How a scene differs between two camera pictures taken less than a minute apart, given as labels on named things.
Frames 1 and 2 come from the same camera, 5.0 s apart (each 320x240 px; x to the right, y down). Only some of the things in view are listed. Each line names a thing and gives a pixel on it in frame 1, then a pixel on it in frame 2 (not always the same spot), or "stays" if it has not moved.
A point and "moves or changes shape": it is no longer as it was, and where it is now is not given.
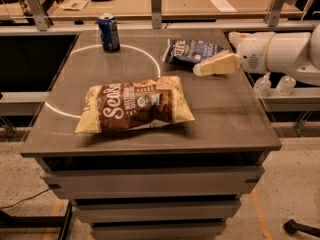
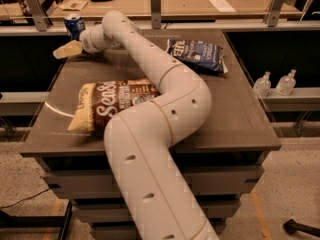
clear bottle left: x=262 y=85 stays
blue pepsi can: x=109 y=34 moves or changes shape
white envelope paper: x=222 y=5 stays
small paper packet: x=74 y=5 stays
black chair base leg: x=291 y=227 stays
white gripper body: x=254 y=52 -> x=86 y=40
